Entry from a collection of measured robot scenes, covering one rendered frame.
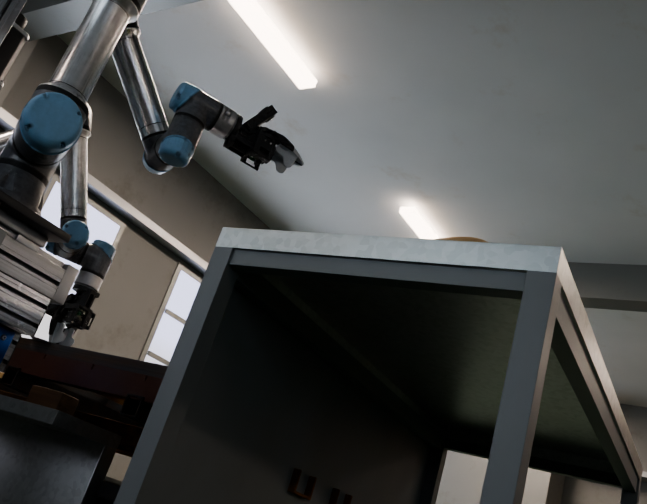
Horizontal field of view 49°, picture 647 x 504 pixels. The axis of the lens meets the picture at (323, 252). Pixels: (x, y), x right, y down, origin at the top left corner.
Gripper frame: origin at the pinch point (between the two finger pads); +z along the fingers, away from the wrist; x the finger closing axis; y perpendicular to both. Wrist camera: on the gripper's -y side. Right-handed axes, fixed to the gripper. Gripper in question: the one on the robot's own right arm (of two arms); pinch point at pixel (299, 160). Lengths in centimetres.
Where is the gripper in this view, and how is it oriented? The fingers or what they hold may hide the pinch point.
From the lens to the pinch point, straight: 185.4
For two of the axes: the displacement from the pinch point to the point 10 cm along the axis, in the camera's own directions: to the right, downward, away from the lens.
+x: 5.6, -2.9, -7.7
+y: -2.2, 8.5, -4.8
